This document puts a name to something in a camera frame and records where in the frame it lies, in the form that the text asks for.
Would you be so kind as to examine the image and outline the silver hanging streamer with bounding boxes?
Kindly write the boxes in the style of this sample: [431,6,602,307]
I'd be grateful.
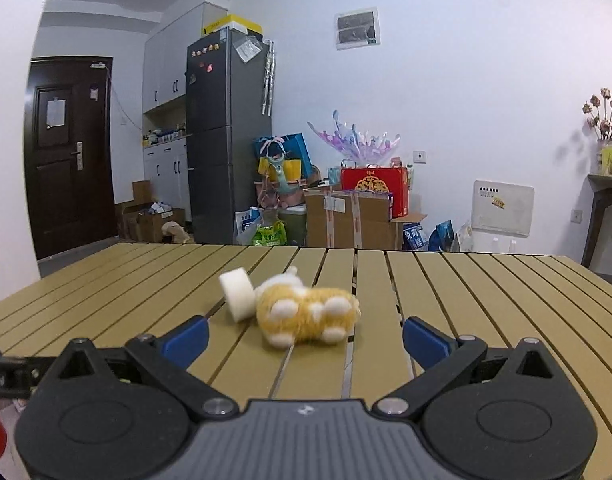
[261,39,277,117]

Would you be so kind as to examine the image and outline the green cooler box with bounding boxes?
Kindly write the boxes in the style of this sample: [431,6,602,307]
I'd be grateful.
[278,205,307,247]

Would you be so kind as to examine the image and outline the iridescent wrapping bouquet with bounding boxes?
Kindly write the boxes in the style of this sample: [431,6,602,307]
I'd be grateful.
[307,109,402,167]

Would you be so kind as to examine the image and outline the open cardboard box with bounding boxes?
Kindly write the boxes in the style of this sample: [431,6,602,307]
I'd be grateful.
[121,202,186,243]

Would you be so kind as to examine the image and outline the dried flowers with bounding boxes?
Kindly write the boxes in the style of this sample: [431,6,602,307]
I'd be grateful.
[582,87,612,141]

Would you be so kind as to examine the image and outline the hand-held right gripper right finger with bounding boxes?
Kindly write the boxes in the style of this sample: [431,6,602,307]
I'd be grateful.
[373,316,567,418]

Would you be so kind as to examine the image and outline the white wall heater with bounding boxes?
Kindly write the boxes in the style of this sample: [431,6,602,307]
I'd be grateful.
[472,179,535,238]

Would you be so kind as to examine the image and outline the wall electrical panel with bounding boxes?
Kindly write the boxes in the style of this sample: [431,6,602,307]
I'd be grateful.
[334,7,380,51]

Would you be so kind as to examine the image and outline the clear document sleeve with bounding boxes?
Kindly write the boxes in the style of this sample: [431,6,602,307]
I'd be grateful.
[234,36,263,64]

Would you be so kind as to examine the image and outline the red gift box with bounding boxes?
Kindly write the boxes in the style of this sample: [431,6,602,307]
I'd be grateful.
[341,165,411,218]

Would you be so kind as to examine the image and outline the white base cupboard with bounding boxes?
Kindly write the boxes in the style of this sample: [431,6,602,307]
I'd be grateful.
[142,137,189,213]

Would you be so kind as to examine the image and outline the green snack bag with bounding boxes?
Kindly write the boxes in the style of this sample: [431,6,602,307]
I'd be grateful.
[251,220,288,247]

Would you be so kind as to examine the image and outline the dark brown door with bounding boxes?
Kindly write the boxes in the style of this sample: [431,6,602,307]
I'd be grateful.
[26,56,119,261]

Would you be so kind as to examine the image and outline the yellow gift bag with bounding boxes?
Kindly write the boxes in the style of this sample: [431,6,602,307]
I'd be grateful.
[258,158,302,183]

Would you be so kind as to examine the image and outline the white package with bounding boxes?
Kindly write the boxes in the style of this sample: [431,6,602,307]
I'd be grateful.
[453,221,474,252]

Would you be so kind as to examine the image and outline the large taped cardboard box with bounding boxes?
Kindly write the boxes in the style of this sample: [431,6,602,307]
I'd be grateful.
[304,189,393,250]

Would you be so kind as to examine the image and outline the white wall cupboard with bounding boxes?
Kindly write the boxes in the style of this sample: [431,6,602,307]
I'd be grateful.
[142,2,232,115]

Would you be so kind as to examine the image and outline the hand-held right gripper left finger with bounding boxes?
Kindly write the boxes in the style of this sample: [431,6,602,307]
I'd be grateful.
[38,316,237,422]

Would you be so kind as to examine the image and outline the white and blue plastic bag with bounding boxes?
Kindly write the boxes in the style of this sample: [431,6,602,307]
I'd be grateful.
[235,209,262,246]

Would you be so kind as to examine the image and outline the dark side table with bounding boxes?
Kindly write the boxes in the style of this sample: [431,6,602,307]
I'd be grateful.
[581,174,612,273]

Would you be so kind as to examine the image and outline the grey refrigerator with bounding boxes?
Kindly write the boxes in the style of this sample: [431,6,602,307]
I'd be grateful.
[186,26,273,246]

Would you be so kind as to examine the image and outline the row of counter bottles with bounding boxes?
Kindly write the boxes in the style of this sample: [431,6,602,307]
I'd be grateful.
[143,124,187,147]

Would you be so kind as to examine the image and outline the white foam cylinder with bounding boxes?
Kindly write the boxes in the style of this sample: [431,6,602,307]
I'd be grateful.
[218,268,259,322]

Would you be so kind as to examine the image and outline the yellow box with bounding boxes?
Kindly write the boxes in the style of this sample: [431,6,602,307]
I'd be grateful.
[201,12,264,37]

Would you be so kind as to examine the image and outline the yellow plush toy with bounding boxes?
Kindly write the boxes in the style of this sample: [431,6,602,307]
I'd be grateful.
[256,266,362,348]

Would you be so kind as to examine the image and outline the blue package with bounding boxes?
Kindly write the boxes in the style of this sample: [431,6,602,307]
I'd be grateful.
[402,225,427,252]
[428,221,454,252]

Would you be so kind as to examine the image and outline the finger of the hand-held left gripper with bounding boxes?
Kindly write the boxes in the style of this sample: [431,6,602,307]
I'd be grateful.
[0,346,57,402]

